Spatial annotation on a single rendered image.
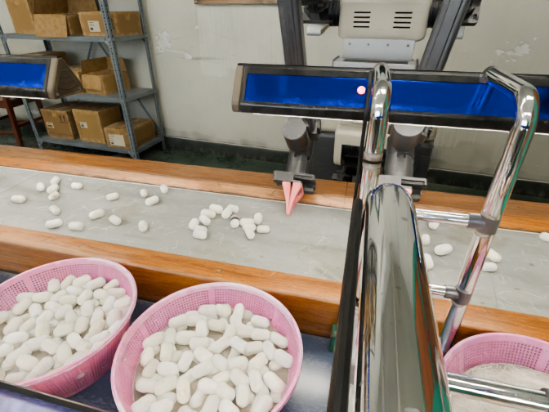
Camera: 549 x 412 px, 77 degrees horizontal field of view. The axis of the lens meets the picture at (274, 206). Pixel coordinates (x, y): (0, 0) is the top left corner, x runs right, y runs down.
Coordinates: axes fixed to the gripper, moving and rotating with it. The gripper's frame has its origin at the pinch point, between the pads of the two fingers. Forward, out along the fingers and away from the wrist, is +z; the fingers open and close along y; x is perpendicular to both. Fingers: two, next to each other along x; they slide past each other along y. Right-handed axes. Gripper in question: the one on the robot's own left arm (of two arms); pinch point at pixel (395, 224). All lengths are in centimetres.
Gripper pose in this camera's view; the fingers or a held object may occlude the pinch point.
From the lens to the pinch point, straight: 73.5
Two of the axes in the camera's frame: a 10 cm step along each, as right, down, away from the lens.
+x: 1.7, 3.4, 9.2
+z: -1.8, 9.3, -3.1
